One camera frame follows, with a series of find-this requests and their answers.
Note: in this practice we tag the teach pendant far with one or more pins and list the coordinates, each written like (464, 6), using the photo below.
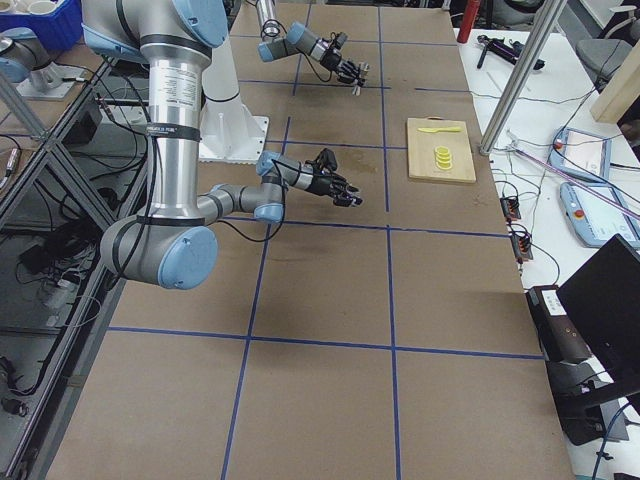
(581, 155)

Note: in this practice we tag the teach pendant near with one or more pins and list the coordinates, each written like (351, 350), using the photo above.
(597, 212)

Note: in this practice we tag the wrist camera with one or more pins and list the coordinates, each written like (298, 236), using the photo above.
(326, 160)
(338, 40)

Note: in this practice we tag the steel jigger measuring cup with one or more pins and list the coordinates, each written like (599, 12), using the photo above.
(360, 78)

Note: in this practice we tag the aluminium frame post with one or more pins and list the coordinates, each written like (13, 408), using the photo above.
(534, 44)

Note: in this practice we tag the black box device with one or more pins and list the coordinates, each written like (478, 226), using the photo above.
(559, 336)

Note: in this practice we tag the black monitor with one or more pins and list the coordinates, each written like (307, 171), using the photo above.
(602, 300)

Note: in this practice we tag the black tripod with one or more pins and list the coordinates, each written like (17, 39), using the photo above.
(509, 51)

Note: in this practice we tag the teach pendant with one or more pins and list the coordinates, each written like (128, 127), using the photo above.
(597, 212)
(581, 155)

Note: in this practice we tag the lemon slice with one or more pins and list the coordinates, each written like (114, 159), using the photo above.
(443, 158)

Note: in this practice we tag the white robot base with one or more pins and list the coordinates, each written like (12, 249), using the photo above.
(230, 133)

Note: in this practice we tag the wooden plank stand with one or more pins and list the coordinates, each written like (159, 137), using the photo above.
(620, 93)

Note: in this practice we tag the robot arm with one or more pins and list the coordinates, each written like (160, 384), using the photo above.
(279, 42)
(170, 242)

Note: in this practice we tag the grey office chair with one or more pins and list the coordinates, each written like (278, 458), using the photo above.
(603, 56)

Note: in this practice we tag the reacher grabber stick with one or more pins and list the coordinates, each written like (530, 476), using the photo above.
(515, 147)

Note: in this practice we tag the wooden cutting board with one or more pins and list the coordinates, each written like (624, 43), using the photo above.
(420, 156)

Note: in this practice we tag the yellow plastic knife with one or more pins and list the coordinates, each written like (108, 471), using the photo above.
(434, 130)

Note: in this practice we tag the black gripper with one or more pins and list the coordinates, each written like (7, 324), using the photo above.
(321, 182)
(333, 59)

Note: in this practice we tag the blue plastic bin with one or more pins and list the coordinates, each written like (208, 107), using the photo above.
(58, 31)

